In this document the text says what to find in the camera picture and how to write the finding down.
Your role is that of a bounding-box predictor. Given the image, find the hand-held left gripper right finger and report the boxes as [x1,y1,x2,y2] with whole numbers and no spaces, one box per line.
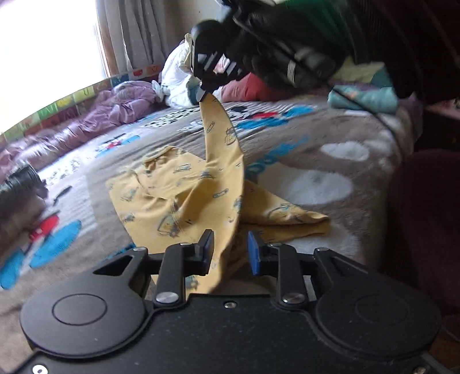
[248,231,363,309]

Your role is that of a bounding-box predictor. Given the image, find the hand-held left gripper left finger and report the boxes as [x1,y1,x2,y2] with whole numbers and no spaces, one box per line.
[93,230,215,309]

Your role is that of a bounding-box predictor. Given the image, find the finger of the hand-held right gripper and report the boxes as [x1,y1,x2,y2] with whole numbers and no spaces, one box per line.
[194,53,220,101]
[216,54,248,90]

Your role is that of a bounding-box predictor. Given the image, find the yellow printed pants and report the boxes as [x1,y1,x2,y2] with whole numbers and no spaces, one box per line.
[106,91,331,293]

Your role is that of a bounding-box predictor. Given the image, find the person's right forearm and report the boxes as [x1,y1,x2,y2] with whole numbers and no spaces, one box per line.
[338,0,460,108]

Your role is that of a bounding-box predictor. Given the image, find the person's right hand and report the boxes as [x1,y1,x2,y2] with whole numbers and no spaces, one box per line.
[233,0,347,87]

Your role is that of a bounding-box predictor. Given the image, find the red and blue rolled quilt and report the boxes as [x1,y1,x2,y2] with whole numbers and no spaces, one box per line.
[187,70,288,106]

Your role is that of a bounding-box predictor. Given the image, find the white quilt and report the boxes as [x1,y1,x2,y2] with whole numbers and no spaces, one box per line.
[158,34,205,108]

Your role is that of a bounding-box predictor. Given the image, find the grey curtain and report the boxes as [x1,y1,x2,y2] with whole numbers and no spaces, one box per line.
[95,0,202,78]

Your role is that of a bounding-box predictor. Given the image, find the purple duvet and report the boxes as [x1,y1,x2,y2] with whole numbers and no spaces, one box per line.
[0,80,160,169]

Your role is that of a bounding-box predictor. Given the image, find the pale yellow cloth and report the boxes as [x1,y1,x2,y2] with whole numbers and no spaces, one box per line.
[336,59,394,87]

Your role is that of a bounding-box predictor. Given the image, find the teal printed garment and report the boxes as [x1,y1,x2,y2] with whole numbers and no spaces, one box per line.
[329,84,399,114]

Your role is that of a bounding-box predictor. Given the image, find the cartoon mouse printed blanket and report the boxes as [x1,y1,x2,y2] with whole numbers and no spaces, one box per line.
[0,99,410,324]

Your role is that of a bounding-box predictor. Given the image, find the colourful alphabet foam mat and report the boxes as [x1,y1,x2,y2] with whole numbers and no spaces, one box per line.
[0,64,162,144]

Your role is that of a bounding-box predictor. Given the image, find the window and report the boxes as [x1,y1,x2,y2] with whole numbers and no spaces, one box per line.
[0,0,108,133]

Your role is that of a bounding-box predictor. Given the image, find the person's maroon clothed leg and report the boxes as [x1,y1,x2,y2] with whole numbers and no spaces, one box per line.
[386,149,460,324]

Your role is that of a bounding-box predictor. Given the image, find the folded blue jeans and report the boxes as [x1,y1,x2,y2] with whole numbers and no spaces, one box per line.
[0,166,49,202]

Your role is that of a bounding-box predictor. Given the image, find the black cable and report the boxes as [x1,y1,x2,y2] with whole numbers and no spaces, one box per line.
[329,86,425,144]

